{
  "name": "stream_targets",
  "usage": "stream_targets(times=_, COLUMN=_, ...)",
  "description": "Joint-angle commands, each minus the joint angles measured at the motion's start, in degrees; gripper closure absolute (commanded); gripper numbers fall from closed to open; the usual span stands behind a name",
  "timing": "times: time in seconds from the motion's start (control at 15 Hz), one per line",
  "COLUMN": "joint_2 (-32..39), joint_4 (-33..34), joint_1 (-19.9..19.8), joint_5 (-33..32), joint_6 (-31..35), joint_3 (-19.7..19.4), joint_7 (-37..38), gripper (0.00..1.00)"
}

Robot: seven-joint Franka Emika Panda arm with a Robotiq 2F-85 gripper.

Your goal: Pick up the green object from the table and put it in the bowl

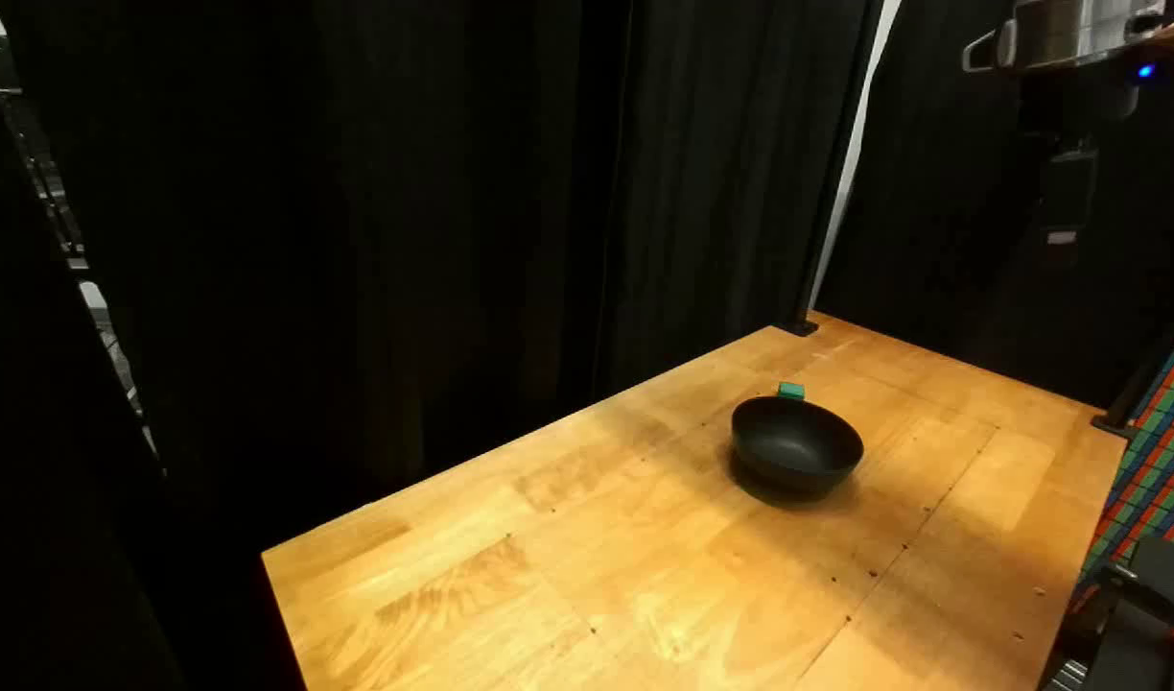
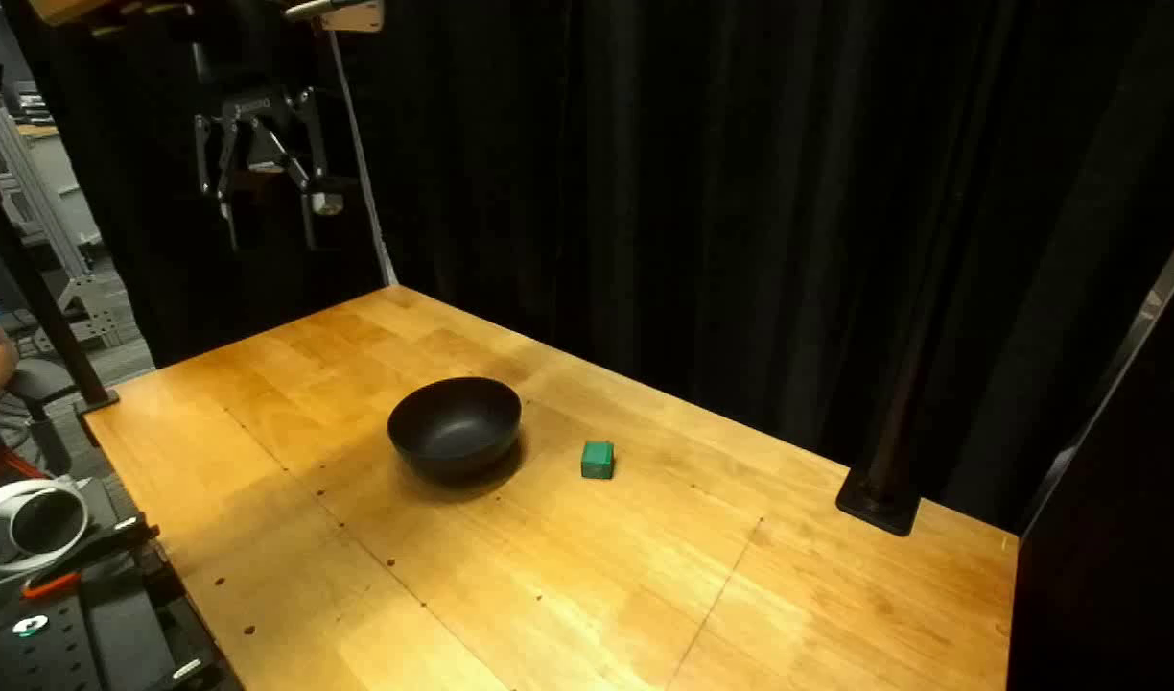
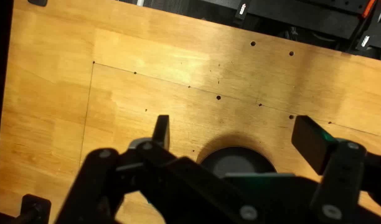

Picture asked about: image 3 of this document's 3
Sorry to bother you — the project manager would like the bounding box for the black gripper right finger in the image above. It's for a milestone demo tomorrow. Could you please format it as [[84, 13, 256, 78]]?
[[291, 116, 381, 224]]

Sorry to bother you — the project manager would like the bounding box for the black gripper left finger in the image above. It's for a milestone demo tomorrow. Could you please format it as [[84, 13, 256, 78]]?
[[56, 115, 257, 224]]

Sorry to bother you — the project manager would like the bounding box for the grey round bowl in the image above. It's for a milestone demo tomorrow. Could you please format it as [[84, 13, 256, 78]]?
[[200, 147, 276, 178]]

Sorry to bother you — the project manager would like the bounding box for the black table corner clamp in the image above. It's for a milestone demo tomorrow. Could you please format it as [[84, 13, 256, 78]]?
[[0, 195, 51, 224]]

